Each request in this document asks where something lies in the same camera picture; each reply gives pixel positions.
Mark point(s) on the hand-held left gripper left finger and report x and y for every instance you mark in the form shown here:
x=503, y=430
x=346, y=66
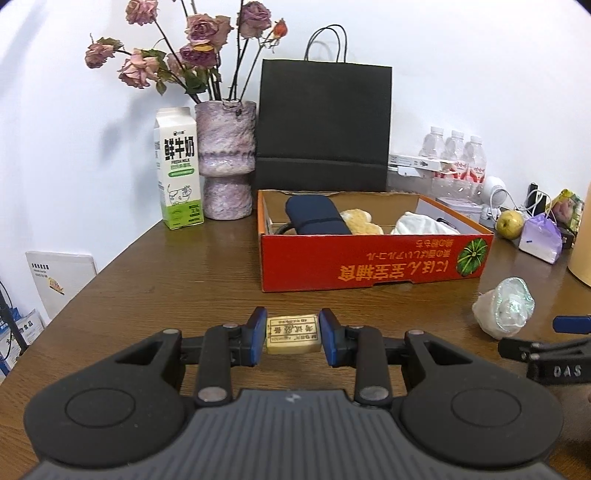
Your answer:
x=257, y=337

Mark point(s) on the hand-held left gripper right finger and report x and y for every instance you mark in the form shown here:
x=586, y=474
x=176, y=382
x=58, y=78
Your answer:
x=328, y=339

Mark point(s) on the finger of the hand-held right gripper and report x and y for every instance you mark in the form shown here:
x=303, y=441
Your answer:
x=521, y=348
x=572, y=324

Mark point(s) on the beige eraser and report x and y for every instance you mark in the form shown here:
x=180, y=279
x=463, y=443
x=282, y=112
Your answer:
x=293, y=334

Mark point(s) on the red cardboard box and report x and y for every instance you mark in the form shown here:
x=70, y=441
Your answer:
x=360, y=263

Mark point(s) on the orange and white plush toy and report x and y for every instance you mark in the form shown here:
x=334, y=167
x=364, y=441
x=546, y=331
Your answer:
x=360, y=221

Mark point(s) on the navy blue pouch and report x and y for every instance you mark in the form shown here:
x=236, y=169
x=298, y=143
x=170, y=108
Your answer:
x=314, y=214

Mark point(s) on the white cloth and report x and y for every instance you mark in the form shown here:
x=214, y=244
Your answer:
x=415, y=224

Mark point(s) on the purple face mask pack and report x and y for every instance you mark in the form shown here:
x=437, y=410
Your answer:
x=540, y=240

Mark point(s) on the colourful snack packet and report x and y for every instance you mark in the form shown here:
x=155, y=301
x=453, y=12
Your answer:
x=568, y=210

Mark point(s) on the green apple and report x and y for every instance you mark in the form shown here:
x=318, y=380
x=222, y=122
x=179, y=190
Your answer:
x=510, y=225

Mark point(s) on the black adapter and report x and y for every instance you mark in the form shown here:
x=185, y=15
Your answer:
x=535, y=198

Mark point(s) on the white round device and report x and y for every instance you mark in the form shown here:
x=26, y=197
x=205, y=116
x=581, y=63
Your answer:
x=494, y=191

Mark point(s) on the small printed tin box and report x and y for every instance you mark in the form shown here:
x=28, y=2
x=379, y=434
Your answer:
x=461, y=205

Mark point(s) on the white green milk carton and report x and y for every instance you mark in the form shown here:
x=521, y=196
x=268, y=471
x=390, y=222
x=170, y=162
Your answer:
x=178, y=170

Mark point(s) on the purple mottled vase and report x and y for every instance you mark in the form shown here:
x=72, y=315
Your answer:
x=226, y=152

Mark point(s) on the clear water bottle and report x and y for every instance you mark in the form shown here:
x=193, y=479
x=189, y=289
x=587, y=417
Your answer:
x=455, y=147
x=475, y=157
x=431, y=145

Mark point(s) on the flat white carton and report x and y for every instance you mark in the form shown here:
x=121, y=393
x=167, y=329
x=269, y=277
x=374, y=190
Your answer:
x=415, y=164

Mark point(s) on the black paper bag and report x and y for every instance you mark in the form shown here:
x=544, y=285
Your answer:
x=323, y=124

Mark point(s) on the blue food bags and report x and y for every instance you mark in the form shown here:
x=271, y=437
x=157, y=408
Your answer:
x=21, y=332

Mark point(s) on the dried pink roses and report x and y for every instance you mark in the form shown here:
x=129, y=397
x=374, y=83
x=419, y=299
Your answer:
x=203, y=37

